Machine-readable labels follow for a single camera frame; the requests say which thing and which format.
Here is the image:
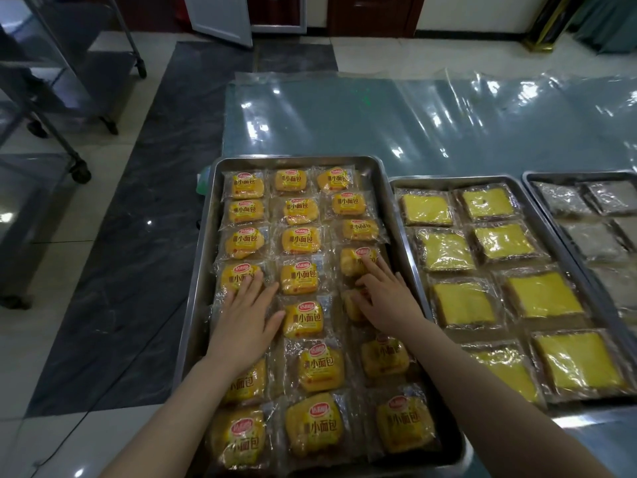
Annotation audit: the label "person's left hand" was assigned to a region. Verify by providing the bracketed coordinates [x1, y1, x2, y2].
[206, 268, 287, 378]

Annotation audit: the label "person's right hand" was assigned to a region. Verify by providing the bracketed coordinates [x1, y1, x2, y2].
[350, 253, 430, 340]

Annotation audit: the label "steel tray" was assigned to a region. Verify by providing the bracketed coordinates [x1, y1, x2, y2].
[171, 155, 474, 478]
[522, 170, 637, 344]
[388, 175, 637, 419]

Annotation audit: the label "yellow cake slice packets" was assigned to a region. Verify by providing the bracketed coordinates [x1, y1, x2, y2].
[397, 183, 634, 409]

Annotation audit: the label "small yellow bun packets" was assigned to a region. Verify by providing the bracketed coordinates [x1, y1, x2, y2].
[206, 163, 441, 471]

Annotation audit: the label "pile of brown cake packets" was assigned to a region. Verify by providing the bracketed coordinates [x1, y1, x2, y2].
[532, 181, 637, 324]

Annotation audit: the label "person's left forearm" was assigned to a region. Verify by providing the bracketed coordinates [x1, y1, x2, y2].
[99, 358, 252, 478]

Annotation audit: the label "person's right forearm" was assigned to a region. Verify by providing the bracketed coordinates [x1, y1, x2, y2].
[410, 318, 616, 478]

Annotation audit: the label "plastic covered teal tablecloth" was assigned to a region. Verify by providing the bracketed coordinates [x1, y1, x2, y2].
[221, 72, 637, 478]

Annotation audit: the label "metal trolley cart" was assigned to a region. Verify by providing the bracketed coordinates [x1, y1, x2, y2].
[29, 0, 148, 135]
[0, 0, 93, 310]

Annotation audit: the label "dark wooden door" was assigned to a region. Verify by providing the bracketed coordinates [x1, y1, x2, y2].
[328, 0, 427, 38]

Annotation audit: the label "white framed door leaf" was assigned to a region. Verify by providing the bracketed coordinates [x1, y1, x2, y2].
[182, 0, 253, 48]

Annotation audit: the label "aluminium framed glass door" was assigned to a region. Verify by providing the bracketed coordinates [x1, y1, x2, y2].
[248, 0, 308, 35]

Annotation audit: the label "gold and black bin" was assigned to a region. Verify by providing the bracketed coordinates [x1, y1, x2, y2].
[522, 0, 581, 51]

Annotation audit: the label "group of teal covered chairs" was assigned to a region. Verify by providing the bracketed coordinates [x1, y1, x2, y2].
[569, 0, 637, 55]

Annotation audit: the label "black floor cable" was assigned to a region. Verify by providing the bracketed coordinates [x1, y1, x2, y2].
[19, 303, 195, 478]

